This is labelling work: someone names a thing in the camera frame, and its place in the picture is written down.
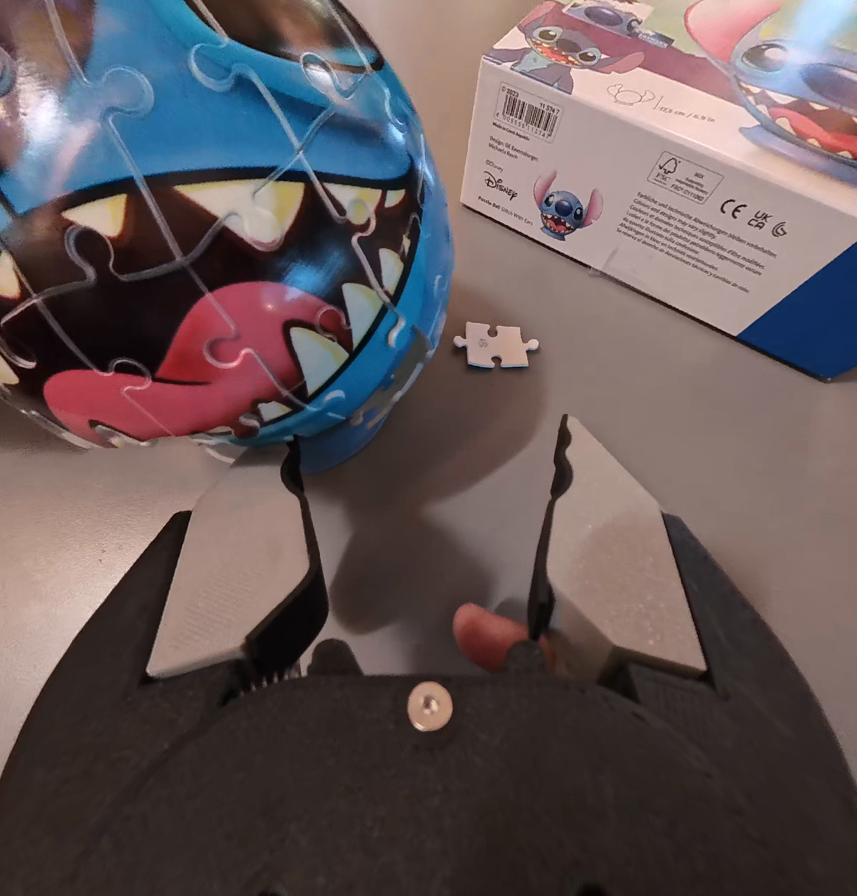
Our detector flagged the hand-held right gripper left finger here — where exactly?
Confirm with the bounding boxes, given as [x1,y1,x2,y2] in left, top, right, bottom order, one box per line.
[146,437,330,680]

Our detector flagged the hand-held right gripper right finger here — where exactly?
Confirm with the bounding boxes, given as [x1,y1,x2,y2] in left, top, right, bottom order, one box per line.
[527,414,707,683]

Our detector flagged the blue cartoon puzzle ball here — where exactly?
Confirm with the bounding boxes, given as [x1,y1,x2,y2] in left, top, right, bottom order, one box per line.
[0,0,456,477]

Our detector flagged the white loose puzzle piece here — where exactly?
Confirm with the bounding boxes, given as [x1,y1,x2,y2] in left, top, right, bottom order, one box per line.
[453,321,540,368]

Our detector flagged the printed cardboard puzzle box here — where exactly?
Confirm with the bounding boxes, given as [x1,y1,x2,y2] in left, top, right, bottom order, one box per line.
[460,0,857,382]

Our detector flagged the person's right hand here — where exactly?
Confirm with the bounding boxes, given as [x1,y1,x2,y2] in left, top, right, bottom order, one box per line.
[453,603,555,676]

